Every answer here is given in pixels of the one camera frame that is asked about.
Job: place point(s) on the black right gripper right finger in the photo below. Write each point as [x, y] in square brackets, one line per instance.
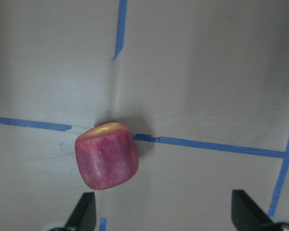
[246, 215]

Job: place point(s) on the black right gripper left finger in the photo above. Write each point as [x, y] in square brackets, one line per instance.
[83, 217]

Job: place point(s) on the red apple with yellow spot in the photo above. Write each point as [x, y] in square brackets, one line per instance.
[106, 156]

